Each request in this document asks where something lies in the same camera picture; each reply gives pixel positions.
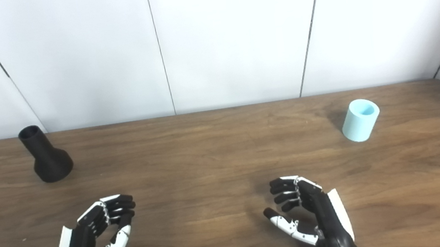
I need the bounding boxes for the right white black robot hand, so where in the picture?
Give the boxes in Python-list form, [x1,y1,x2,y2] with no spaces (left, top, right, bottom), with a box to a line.
[259,169,359,247]

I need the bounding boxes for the black flared nozzle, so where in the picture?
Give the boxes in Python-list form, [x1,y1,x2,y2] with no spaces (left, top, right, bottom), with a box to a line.
[17,121,76,186]

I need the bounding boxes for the light-blue hose piece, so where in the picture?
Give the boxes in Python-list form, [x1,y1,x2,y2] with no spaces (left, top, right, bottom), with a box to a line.
[339,97,383,144]

